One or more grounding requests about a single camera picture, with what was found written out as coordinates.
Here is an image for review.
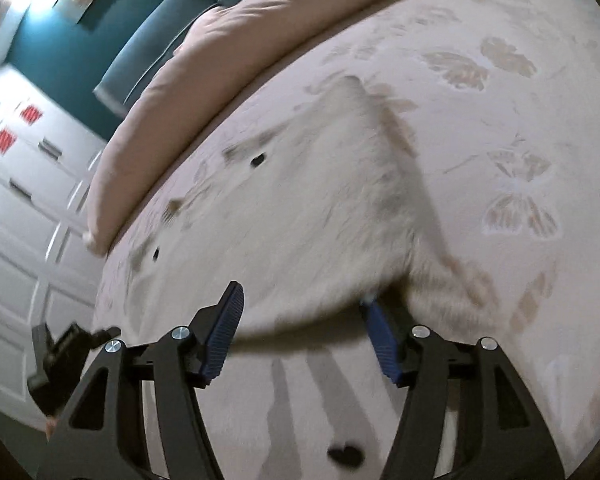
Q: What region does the pink floral bed mattress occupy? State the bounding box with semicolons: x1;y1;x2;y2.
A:
92;0;600;480

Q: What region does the pink folded duvet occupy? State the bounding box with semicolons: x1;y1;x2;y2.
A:
83;0;377;256

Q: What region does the cream sweater with black hearts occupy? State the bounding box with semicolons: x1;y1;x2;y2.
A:
124;76;498;479

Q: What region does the teal upholstered headboard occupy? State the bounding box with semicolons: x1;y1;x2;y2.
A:
93;0;242;118

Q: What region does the white panelled wardrobe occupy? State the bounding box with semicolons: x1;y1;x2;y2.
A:
0;65;105;429

